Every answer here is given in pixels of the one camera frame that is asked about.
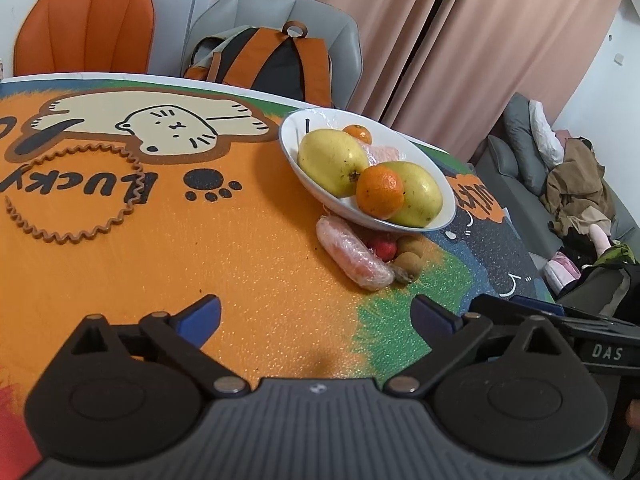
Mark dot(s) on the green cloth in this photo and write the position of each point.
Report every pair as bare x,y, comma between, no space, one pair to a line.
615,254

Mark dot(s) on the large orange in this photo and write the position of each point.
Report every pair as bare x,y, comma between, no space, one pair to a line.
380,192

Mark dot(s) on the person's right hand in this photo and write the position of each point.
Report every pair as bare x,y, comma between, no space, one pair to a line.
634,415

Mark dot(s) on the grey chair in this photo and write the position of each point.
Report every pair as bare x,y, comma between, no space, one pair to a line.
270,5

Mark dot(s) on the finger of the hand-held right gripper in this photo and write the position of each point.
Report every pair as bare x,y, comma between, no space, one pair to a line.
492,305
542,306

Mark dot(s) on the white pillow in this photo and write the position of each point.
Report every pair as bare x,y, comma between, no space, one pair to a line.
546,132

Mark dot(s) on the large yellow mango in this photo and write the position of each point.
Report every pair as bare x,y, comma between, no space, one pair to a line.
330,160

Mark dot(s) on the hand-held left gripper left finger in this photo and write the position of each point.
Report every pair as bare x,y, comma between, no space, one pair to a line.
197,317

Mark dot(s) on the black bag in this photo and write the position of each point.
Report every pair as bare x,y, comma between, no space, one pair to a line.
595,285

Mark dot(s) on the pink and white cloth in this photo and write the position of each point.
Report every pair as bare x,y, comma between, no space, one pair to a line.
562,270

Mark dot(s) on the grey pillow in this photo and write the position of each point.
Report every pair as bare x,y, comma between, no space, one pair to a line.
520,135

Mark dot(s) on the plastic carrot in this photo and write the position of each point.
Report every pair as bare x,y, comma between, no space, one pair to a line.
355,255
385,152

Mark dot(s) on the colourful printed table mat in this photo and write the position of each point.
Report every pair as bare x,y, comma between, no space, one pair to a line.
200,240

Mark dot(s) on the small orange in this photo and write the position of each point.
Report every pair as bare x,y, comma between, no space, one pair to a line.
357,134

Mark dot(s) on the grey sofa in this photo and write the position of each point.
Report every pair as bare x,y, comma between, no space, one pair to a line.
520,210

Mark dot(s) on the pink plush toy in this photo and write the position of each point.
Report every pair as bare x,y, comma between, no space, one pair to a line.
600,237

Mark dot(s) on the orange chair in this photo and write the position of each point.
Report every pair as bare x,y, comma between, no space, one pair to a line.
85,25

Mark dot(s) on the wall outlet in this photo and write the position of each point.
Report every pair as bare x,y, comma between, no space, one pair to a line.
619,58

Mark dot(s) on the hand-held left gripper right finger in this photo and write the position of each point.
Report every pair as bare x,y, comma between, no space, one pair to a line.
432,319

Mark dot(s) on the small red fruit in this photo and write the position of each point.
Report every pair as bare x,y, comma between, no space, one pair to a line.
382,247

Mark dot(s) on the white plate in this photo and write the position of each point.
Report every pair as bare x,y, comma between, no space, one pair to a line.
295,155

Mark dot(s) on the brown coat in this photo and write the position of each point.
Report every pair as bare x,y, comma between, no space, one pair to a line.
577,185

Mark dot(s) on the small brown fruit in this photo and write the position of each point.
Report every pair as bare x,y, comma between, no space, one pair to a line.
411,252

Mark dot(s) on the orange and black backpack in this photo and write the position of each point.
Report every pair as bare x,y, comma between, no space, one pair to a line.
270,62

